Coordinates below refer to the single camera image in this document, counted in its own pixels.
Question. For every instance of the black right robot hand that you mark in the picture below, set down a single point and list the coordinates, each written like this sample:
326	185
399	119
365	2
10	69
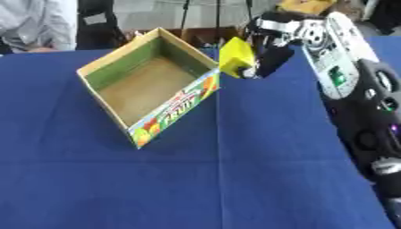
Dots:
276	56

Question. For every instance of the yellow block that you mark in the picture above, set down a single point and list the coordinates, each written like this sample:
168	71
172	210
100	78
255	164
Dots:
236	56

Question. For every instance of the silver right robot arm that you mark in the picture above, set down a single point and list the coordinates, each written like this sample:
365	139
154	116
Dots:
348	89

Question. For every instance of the yellow cardboard box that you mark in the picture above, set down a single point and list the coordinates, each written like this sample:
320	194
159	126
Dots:
305	6

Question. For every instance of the open cardboard box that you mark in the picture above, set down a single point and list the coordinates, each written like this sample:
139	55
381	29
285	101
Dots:
149	86

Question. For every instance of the black tripod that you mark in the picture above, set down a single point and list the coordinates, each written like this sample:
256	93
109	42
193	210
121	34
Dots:
216	15

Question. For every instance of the black bag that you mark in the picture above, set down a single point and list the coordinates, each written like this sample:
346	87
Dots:
99	27

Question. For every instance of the person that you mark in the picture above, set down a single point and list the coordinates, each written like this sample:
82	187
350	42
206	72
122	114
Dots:
36	23

